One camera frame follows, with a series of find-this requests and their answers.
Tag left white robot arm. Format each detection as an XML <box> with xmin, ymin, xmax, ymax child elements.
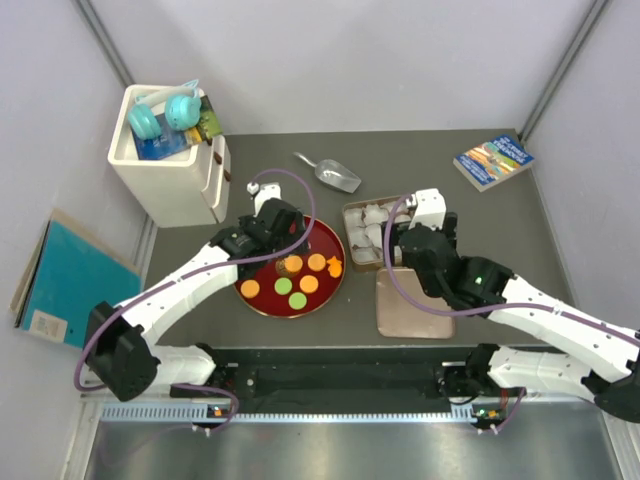
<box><xmin>73</xmin><ymin>180</ymin><xmax>316</xmax><ymax>402</ymax></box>

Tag orange fish-shaped cookie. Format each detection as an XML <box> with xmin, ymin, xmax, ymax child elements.
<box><xmin>326</xmin><ymin>256</ymin><xmax>343</xmax><ymax>279</ymax></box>

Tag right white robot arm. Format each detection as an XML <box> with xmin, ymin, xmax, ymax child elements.
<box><xmin>382</xmin><ymin>189</ymin><xmax>639</xmax><ymax>423</ymax></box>

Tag square gold cookie tin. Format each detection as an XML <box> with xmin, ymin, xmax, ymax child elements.
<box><xmin>342</xmin><ymin>196</ymin><xmax>413</xmax><ymax>272</ymax></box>

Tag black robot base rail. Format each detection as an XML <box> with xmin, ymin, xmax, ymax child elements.
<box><xmin>169</xmin><ymin>344</ymin><xmax>506</xmax><ymax>406</ymax></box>

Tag gold tin lid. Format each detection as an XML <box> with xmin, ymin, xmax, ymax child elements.
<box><xmin>376</xmin><ymin>268</ymin><xmax>455</xmax><ymax>340</ymax></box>

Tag white storage drawer box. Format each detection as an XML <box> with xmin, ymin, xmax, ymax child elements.
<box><xmin>107</xmin><ymin>84</ymin><xmax>231</xmax><ymax>228</ymax></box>

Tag teal headphones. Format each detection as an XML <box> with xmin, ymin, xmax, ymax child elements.
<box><xmin>127</xmin><ymin>79</ymin><xmax>202</xmax><ymax>140</ymax></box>

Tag orange round cookie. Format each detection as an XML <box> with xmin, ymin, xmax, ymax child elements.
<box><xmin>283</xmin><ymin>255</ymin><xmax>304</xmax><ymax>274</ymax></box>
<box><xmin>299</xmin><ymin>275</ymin><xmax>319</xmax><ymax>295</ymax></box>
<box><xmin>307</xmin><ymin>253</ymin><xmax>327</xmax><ymax>272</ymax></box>
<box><xmin>240</xmin><ymin>279</ymin><xmax>261</xmax><ymax>299</ymax></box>

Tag teal folder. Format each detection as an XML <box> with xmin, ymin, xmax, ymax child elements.
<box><xmin>10</xmin><ymin>208</ymin><xmax>142</xmax><ymax>348</ymax></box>

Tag round red lacquer tray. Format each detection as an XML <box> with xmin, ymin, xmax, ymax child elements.
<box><xmin>235</xmin><ymin>220</ymin><xmax>346</xmax><ymax>319</ymax></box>

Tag green card in box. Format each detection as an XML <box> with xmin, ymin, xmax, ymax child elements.
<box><xmin>184</xmin><ymin>95</ymin><xmax>223</xmax><ymax>146</ymax></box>

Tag colourful paperback book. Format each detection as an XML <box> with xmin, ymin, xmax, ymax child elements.
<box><xmin>453</xmin><ymin>134</ymin><xmax>534</xmax><ymax>192</ymax></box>

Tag green round cookie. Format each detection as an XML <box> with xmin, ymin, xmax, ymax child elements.
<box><xmin>288</xmin><ymin>292</ymin><xmax>307</xmax><ymax>311</ymax></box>
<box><xmin>274</xmin><ymin>277</ymin><xmax>293</xmax><ymax>295</ymax></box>

